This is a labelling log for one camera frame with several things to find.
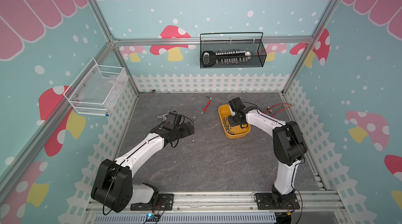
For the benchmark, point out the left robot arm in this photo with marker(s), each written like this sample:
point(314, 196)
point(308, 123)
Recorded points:
point(113, 186)

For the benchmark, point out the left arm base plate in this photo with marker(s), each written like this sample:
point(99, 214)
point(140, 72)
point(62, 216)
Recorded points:
point(159, 202)

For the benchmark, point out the white wire mesh basket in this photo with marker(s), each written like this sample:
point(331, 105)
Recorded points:
point(97, 90)

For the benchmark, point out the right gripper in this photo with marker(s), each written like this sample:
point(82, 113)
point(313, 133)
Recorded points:
point(231, 122)

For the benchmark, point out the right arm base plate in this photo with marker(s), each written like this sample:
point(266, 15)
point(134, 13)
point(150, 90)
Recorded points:
point(276, 201)

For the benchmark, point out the yellow plastic storage box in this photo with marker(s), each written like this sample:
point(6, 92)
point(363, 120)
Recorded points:
point(232, 129)

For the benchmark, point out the socket set on black rail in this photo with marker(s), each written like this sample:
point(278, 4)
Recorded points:
point(211, 58)

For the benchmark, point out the red hex key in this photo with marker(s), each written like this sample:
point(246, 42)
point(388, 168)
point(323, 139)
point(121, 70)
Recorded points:
point(207, 104)

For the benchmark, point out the black wire mesh basket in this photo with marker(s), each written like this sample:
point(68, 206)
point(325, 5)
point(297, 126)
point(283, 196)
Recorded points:
point(232, 50)

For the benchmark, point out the small green circuit board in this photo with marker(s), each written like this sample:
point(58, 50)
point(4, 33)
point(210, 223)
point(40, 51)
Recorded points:
point(152, 218)

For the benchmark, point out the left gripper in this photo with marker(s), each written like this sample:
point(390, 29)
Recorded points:
point(186, 132)

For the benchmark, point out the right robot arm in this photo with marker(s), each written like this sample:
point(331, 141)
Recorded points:
point(288, 145)

